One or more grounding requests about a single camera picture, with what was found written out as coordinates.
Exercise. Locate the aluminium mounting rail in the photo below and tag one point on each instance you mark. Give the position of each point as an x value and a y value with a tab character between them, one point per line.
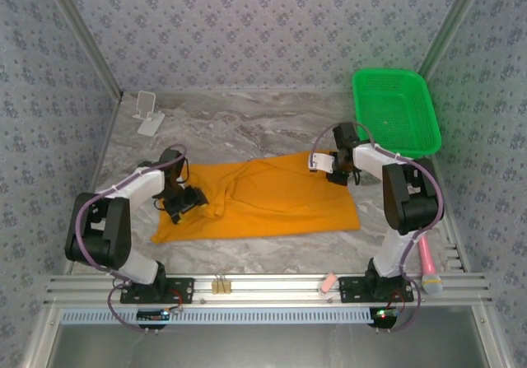
267	287

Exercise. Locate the aluminium frame post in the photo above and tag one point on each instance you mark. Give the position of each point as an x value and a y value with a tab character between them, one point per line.
449	24
85	34

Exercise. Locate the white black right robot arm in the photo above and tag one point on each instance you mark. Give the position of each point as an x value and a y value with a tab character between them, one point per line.
366	160

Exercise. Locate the white phone stand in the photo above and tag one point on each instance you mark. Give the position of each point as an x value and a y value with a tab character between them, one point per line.
149	126

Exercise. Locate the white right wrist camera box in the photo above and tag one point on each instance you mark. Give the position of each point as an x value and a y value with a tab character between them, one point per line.
321	162

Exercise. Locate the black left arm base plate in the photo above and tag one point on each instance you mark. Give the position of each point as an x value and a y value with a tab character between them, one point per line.
181	290

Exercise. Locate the pink toy microphone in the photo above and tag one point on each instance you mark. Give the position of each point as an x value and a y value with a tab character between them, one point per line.
428	261

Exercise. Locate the grey metal panel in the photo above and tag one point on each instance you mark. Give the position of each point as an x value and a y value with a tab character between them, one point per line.
263	347

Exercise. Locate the orange t-shirt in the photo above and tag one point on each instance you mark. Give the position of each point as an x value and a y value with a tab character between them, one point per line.
280	203

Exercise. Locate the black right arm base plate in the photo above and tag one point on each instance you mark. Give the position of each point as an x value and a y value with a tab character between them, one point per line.
350	292

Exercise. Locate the small pink eraser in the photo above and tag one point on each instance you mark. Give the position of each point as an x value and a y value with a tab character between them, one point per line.
328	283

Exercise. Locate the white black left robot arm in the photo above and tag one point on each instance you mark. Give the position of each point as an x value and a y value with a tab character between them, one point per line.
144	187

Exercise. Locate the green plastic basket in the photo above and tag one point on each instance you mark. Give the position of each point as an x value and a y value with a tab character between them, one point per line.
395	108

